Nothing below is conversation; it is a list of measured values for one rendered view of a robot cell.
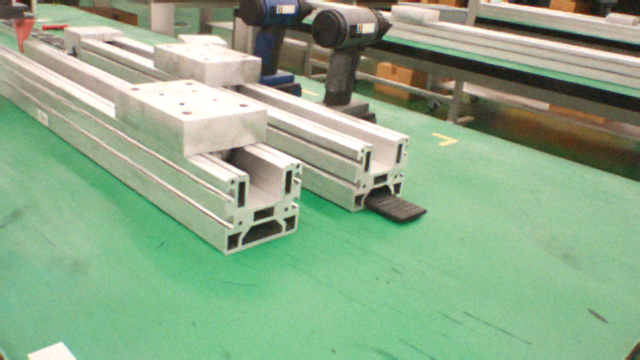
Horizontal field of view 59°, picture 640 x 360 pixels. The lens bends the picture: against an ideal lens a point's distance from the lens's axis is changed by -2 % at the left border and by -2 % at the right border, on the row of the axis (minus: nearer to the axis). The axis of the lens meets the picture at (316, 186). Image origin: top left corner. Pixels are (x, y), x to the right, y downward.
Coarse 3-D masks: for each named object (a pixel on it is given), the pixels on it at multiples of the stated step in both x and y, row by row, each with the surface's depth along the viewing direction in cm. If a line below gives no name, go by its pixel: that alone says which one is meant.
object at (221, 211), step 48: (0, 48) 103; (48, 48) 107; (48, 96) 86; (96, 96) 78; (96, 144) 76; (144, 144) 66; (144, 192) 69; (192, 192) 60; (240, 192) 58; (288, 192) 62; (240, 240) 59
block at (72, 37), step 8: (64, 32) 125; (72, 32) 122; (80, 32) 121; (88, 32) 121; (96, 32) 122; (104, 32) 123; (112, 32) 124; (120, 32) 125; (64, 40) 126; (72, 40) 123; (80, 40) 120; (104, 40) 123; (112, 40) 124; (72, 48) 124; (80, 48) 120; (72, 56) 125; (80, 56) 121
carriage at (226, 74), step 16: (160, 48) 95; (176, 48) 96; (192, 48) 97; (208, 48) 98; (224, 48) 100; (160, 64) 96; (176, 64) 93; (192, 64) 89; (208, 64) 87; (224, 64) 89; (240, 64) 91; (256, 64) 94; (208, 80) 88; (224, 80) 90; (240, 80) 92; (256, 80) 95
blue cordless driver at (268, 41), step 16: (256, 0) 101; (272, 0) 103; (288, 0) 106; (304, 0) 110; (240, 16) 104; (256, 16) 101; (272, 16) 103; (288, 16) 107; (304, 16) 111; (256, 32) 107; (272, 32) 107; (256, 48) 107; (272, 48) 108; (272, 64) 109; (272, 80) 109; (288, 80) 113
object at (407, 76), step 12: (96, 12) 472; (108, 12) 478; (120, 12) 485; (132, 24) 479; (384, 72) 489; (396, 72) 480; (408, 72) 471; (420, 72) 476; (408, 84) 473; (420, 84) 481; (396, 96) 485; (408, 96) 476; (420, 96) 487; (552, 108) 399; (564, 108) 392; (600, 120) 375; (612, 120) 383
